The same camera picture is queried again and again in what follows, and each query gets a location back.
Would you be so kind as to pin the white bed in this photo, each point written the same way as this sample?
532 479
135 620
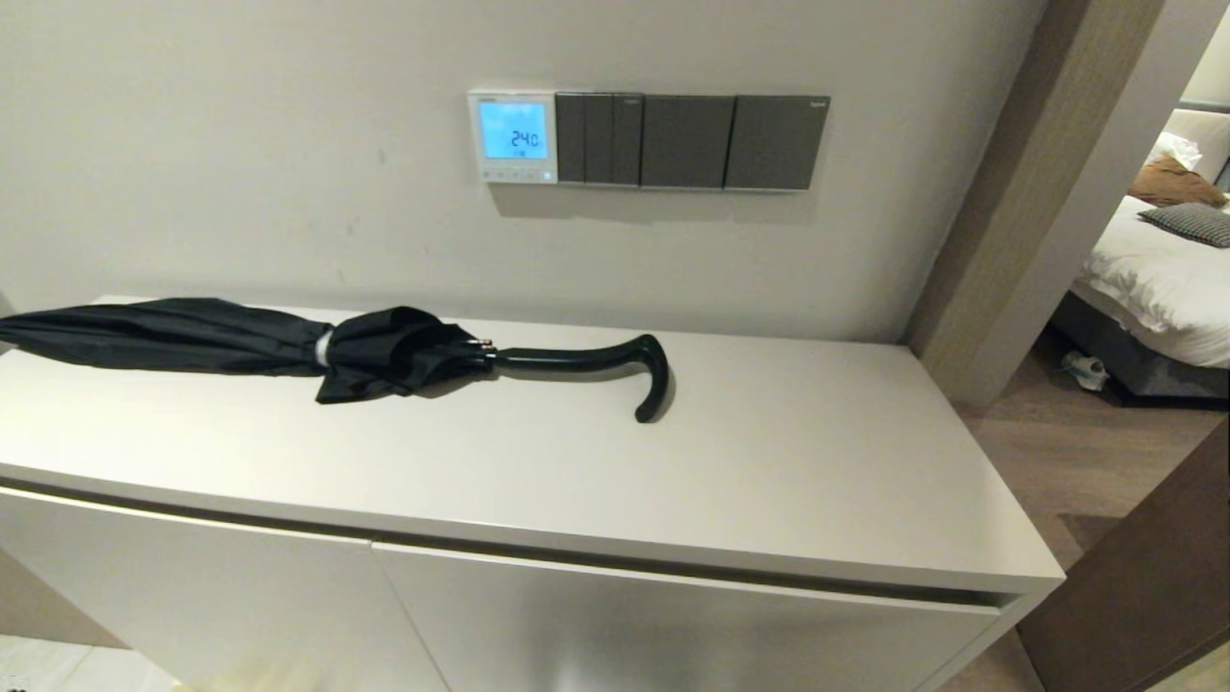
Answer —
1153 279

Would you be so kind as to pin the beige padded headboard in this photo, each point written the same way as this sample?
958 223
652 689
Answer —
1211 135

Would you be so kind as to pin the black folded umbrella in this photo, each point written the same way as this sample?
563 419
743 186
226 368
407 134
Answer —
192 336

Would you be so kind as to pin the white sideboard cabinet body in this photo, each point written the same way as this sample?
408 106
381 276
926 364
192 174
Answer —
769 461

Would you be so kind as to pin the teal white slipper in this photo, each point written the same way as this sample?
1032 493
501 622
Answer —
1086 370

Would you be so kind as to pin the white wall thermostat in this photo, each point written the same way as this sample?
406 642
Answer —
512 135

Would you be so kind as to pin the grey single rocker switch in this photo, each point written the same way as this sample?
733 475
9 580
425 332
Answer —
776 144
687 142

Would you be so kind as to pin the white pillow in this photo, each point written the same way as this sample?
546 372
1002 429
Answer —
1177 149

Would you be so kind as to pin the brown pillow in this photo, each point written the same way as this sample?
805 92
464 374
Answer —
1172 183

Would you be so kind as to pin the striped grey pillow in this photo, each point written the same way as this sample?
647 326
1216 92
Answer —
1192 223

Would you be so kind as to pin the dark grey bed base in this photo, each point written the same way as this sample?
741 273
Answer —
1143 370

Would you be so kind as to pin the grey triple rocker switch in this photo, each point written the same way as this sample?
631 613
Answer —
598 139

